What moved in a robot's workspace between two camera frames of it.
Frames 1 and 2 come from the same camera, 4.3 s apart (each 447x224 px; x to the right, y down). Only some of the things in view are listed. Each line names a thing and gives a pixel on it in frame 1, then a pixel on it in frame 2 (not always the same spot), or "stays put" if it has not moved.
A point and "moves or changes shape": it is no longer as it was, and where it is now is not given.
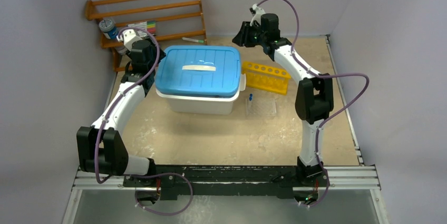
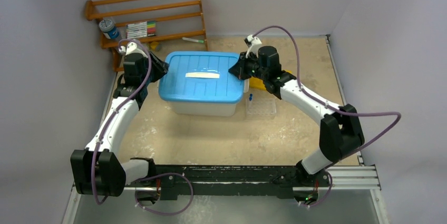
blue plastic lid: [198, 70] moves or changes shape
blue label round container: [108, 28] stays put
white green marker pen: [194, 40] stays put
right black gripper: [242, 35] → [240, 67]
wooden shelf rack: [111, 41] stays put
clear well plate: [263, 108] stays put
